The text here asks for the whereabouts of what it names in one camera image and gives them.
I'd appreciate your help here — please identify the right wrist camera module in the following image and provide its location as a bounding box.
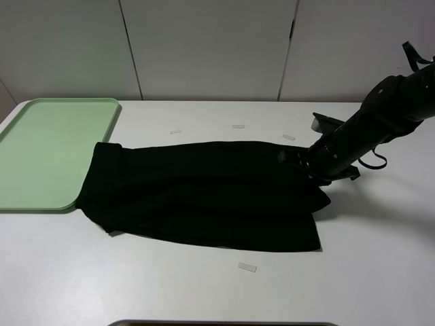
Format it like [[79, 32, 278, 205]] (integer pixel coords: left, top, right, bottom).
[[311, 113, 344, 135]]

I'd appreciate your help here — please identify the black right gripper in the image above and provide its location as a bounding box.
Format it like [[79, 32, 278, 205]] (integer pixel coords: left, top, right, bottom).
[[278, 134, 360, 185]]

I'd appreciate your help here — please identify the clear tape marker back right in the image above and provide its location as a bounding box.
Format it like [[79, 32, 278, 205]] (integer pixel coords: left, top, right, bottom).
[[282, 134, 296, 141]]

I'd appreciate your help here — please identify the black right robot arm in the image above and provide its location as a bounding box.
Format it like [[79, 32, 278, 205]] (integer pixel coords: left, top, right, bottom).
[[279, 64, 434, 185]]

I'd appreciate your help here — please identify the clear tape marker front centre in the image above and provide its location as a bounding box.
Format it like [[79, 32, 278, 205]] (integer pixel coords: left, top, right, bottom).
[[238, 262, 257, 272]]

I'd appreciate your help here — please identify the light green plastic tray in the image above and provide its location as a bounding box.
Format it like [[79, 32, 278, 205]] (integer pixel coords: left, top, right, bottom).
[[1, 98, 120, 211]]

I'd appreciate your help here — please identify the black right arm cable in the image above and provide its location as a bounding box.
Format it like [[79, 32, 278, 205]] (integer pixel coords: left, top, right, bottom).
[[358, 41, 435, 170]]

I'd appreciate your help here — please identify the black short sleeve shirt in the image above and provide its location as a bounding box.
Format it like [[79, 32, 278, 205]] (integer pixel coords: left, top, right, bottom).
[[76, 141, 330, 253]]

